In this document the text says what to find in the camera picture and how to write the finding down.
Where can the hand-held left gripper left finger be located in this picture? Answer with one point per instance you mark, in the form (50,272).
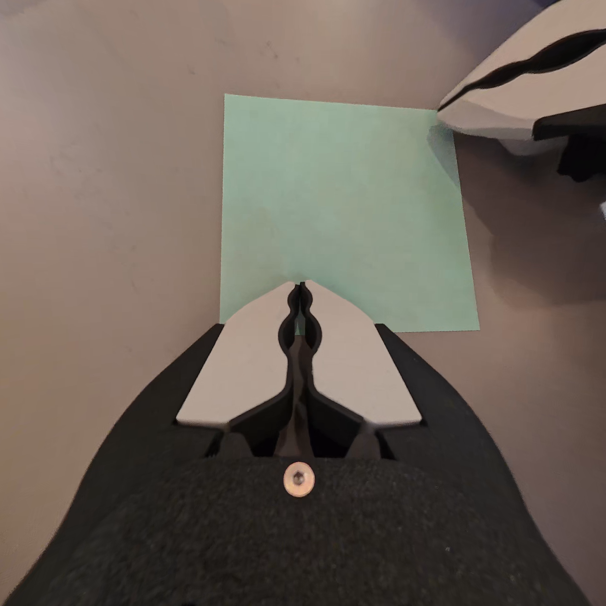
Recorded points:
(236,378)

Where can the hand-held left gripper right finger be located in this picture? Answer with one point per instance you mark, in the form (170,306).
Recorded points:
(364,378)

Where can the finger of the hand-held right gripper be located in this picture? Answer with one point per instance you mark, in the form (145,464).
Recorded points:
(521,94)
(549,33)

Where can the green paper sheet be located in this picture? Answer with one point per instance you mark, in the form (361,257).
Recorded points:
(331,189)

